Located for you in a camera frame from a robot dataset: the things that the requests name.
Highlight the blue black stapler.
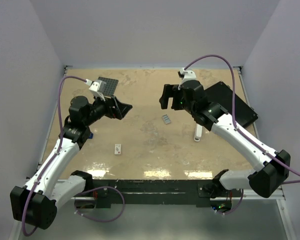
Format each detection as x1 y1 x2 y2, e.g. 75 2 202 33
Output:
88 132 94 139

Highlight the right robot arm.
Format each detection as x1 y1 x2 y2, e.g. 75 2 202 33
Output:
159 80 291 198

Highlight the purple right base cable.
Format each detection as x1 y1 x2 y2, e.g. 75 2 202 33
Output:
214 188 245 216

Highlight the white staple box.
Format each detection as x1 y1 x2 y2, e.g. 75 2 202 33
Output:
114 143 122 155

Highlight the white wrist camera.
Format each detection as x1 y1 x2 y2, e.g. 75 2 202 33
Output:
178 68 197 90
85 79 106 102

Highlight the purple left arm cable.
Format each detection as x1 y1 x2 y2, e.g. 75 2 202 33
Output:
21 76 89 237

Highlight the white stapler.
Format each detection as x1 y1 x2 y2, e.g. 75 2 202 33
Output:
193 124 203 142

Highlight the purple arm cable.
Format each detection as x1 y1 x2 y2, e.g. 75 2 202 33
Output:
184 54 300 185
21 76 89 237

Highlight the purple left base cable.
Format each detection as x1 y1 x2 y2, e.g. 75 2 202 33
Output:
74 186 126 223

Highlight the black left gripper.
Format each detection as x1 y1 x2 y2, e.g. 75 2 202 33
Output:
84 91 132 127

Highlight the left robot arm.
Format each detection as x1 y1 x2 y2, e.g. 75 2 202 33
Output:
10 95 133 230

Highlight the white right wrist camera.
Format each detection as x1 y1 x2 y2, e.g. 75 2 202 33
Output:
178 68 197 90

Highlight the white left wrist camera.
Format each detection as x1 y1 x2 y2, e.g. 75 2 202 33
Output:
85 79 106 102

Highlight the grey studded baseplate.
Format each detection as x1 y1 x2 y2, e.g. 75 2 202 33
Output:
98 76 119 97

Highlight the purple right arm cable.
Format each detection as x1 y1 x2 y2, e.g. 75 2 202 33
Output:
184 54 300 185

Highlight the black ribbed case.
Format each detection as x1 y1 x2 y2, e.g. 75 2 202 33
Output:
205 81 258 128

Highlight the grey staple tray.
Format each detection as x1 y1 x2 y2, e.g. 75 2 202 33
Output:
162 114 171 125

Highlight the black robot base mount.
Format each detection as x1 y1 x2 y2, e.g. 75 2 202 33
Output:
73 178 243 210

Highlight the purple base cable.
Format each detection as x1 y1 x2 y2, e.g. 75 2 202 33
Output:
74 186 126 223
214 188 245 216

